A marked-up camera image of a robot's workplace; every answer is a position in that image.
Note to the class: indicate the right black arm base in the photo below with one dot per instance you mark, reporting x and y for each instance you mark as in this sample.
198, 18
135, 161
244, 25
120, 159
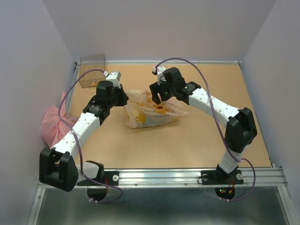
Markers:
219, 177

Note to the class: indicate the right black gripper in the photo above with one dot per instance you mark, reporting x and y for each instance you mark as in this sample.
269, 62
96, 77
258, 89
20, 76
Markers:
154, 90

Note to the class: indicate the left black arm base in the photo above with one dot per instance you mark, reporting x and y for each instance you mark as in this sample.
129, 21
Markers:
110, 177

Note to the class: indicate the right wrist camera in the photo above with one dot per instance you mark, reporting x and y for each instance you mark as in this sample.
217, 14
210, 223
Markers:
158, 71

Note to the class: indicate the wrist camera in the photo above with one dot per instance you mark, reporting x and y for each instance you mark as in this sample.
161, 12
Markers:
113, 77
158, 71

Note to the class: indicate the translucent printed plastic bag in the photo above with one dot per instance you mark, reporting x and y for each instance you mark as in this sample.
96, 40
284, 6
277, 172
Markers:
140, 113

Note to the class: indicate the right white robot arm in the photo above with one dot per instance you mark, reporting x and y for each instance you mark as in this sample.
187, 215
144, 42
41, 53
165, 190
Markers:
239, 124

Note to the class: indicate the transparent grey plastic box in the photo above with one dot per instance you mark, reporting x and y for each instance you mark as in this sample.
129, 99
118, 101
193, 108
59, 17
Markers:
95, 63

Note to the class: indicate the aluminium front rail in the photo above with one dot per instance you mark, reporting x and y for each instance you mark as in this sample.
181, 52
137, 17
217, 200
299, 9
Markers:
188, 178

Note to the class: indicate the yellow fruit in bag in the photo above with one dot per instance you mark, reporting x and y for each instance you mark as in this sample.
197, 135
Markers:
159, 108

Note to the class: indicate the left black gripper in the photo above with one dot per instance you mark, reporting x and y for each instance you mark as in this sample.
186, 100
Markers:
123, 97

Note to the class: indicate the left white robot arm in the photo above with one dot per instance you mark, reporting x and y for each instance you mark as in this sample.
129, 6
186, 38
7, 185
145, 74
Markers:
57, 167

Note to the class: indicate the small yellow object in box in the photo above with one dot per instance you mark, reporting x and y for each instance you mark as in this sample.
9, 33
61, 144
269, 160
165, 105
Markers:
93, 84

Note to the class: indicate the pink plastic bag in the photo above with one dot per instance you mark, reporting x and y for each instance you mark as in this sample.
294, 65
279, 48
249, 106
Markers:
52, 128

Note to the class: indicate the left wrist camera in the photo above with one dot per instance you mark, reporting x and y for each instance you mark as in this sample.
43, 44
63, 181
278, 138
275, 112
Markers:
113, 77

